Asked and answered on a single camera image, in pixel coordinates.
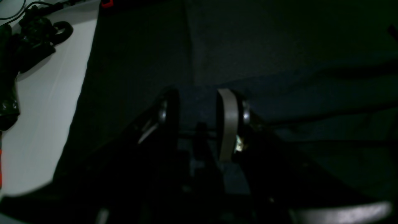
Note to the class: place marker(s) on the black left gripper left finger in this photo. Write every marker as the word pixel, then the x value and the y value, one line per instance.
pixel 155 129

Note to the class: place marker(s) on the black table cover cloth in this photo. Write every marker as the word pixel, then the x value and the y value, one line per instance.
pixel 139 49

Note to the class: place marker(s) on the orange clamp top left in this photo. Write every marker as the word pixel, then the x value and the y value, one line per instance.
pixel 107 3

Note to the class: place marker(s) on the black t-shirt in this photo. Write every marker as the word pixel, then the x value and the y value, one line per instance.
pixel 322 73

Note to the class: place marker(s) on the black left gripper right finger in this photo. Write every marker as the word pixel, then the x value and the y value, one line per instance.
pixel 233 120

